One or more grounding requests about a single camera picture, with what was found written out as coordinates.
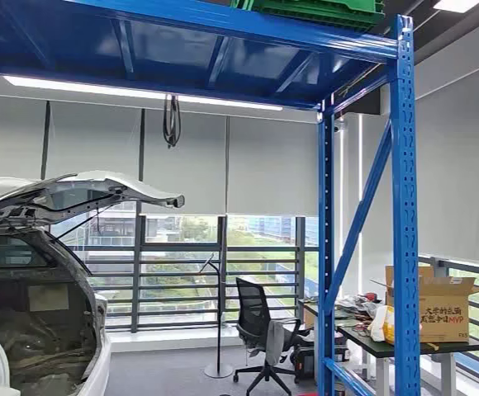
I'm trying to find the blue metal shelf rack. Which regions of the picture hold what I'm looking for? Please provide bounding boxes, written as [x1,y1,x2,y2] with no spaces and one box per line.
[0,0,422,396]

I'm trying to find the grey roller blind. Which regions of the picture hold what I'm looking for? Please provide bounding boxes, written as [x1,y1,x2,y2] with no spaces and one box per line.
[227,115,320,217]
[415,54,479,268]
[144,106,227,215]
[48,100,142,184]
[0,93,45,182]

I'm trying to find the black mesh office chair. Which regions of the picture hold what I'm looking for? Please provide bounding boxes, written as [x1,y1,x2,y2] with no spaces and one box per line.
[233,277,313,396]

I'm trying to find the black floor stand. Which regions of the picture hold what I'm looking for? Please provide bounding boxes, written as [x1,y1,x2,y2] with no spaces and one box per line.
[199,252,234,380]

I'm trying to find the black desk white legs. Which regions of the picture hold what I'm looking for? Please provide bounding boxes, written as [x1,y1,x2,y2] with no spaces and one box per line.
[297,297,354,351]
[336,325,479,396]

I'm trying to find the grey garment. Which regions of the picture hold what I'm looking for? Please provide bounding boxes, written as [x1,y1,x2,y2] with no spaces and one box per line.
[264,320,286,367]

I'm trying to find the white car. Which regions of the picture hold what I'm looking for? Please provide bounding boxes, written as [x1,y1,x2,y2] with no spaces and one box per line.
[0,170,186,396]

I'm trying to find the clear plastic wrap pile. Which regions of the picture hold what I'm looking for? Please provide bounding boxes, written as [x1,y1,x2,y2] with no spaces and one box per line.
[338,295,384,321]

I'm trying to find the black equipment case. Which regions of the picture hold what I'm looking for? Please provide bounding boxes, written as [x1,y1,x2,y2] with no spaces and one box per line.
[291,342,319,384]

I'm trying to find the long white light strip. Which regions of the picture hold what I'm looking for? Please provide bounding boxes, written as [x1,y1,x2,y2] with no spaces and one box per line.
[2,75,284,112]

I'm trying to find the green plastic crate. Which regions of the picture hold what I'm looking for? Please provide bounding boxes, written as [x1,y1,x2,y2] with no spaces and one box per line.
[230,0,385,33]

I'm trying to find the yellow white plastic bag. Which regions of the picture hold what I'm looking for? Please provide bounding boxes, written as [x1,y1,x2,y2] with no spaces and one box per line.
[367,304,395,347]

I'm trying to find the printed cardboard box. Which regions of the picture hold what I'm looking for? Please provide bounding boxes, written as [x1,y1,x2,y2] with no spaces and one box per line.
[370,265,479,344]

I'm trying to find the square light panel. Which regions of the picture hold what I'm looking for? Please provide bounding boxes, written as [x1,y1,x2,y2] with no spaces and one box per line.
[434,0,479,14]

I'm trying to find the black hanging cable loop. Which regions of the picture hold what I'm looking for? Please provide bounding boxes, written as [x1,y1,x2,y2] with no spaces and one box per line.
[162,93,181,149]

